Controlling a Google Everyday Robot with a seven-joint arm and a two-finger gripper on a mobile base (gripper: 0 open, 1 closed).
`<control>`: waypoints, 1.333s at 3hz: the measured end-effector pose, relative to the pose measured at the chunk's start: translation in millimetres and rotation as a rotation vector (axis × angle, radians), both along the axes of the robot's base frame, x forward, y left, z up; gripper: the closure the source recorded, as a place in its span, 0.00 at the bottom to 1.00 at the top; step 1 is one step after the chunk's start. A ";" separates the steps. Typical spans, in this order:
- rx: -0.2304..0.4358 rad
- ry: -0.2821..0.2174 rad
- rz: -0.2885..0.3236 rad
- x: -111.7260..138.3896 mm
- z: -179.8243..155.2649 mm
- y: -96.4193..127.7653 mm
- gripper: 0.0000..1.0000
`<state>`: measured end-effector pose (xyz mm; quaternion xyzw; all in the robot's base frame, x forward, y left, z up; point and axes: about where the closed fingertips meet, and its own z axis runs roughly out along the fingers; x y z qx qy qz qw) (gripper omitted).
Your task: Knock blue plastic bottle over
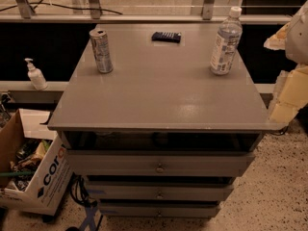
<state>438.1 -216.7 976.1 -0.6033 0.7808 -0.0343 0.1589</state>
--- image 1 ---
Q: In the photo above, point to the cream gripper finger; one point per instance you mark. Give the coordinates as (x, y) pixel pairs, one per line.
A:
(277, 41)
(290, 94)

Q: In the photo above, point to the clear blue-label plastic bottle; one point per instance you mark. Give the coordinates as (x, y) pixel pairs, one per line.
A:
(226, 42)

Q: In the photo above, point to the white pump dispenser bottle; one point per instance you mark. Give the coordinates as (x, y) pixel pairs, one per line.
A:
(35, 75)

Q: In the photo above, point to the dark blue chip bag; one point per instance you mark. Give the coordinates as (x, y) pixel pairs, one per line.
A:
(166, 37)

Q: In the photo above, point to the silver drink can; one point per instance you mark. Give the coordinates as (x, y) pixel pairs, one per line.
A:
(101, 51)

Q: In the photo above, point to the white cardboard box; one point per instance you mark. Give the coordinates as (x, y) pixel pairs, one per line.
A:
(48, 184)

